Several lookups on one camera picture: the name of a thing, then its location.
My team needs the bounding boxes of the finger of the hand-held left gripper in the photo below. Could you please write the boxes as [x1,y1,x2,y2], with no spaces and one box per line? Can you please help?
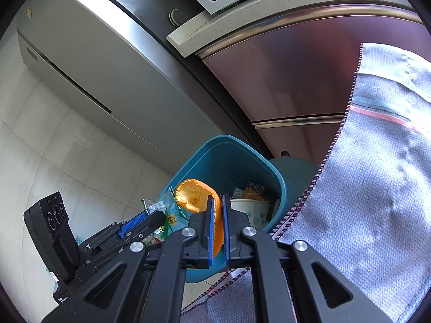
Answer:
[79,210,151,255]
[124,210,166,243]

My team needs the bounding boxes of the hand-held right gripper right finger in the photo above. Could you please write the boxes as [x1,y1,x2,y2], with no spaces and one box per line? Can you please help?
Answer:
[220,193,393,323]

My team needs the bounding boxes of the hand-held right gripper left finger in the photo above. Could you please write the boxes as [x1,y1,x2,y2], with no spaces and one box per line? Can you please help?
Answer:
[42,197,216,323]

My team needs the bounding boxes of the clear green printed packet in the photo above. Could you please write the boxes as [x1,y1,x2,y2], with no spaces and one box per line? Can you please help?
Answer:
[141,198,190,244]

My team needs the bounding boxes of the white printed paper cup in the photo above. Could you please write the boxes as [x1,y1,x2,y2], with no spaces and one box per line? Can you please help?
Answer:
[231,199,271,231]

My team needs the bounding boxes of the orange peel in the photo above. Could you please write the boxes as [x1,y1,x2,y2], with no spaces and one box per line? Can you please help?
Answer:
[174,178,224,259]

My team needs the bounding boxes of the teal plastic bin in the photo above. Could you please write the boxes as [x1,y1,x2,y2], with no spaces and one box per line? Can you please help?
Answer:
[158,135,287,285]

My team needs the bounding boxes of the teal plastic container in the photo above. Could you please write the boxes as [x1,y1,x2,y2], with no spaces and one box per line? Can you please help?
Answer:
[269,156,320,224]

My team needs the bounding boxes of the grey checked tablecloth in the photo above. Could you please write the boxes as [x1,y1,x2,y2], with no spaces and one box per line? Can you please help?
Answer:
[182,42,431,323]

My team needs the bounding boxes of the purple base cabinet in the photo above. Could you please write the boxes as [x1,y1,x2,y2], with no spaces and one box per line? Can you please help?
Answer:
[197,2,431,162]

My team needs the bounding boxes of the grey refrigerator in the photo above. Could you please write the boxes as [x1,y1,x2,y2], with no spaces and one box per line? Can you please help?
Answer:
[17,0,270,175]

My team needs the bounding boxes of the round grey plate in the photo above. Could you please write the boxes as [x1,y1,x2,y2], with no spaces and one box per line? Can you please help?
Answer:
[168,8,185,27]

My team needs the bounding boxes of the white kitchen countertop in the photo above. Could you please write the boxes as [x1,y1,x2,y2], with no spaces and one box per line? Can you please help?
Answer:
[166,0,423,58]

